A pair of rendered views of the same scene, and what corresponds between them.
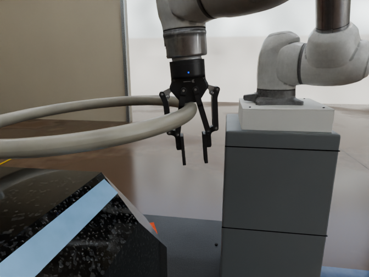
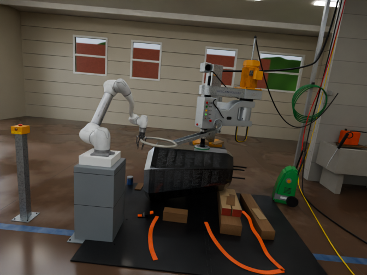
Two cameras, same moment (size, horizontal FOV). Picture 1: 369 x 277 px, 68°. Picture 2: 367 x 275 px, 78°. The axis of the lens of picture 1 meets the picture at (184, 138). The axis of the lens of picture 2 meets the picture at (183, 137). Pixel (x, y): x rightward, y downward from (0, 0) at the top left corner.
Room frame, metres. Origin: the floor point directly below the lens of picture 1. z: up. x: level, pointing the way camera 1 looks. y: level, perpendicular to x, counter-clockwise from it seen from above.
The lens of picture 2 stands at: (3.48, 0.13, 1.60)
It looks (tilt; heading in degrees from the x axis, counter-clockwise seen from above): 12 degrees down; 172
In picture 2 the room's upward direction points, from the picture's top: 5 degrees clockwise
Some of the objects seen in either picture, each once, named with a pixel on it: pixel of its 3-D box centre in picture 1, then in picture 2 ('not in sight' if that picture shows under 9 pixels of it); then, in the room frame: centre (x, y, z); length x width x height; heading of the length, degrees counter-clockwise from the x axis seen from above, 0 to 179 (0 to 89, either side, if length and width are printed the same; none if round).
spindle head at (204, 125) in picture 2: not in sight; (210, 113); (0.40, 0.91, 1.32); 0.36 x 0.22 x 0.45; 107
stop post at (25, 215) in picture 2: not in sight; (23, 173); (0.91, -1.27, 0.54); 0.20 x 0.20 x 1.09; 81
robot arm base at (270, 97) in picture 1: (270, 95); (104, 151); (1.15, -0.36, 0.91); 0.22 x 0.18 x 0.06; 85
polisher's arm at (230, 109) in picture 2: not in sight; (229, 115); (0.33, 1.22, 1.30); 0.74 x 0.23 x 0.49; 107
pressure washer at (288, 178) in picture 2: not in sight; (288, 175); (0.37, 2.28, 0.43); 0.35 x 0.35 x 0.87; 66
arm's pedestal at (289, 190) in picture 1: (266, 206); (101, 196); (1.15, -0.38, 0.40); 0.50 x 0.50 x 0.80; 81
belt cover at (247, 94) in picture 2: not in sight; (229, 93); (0.33, 1.17, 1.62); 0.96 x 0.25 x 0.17; 107
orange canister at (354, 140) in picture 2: not in sight; (351, 137); (-0.35, 3.94, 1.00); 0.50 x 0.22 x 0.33; 81
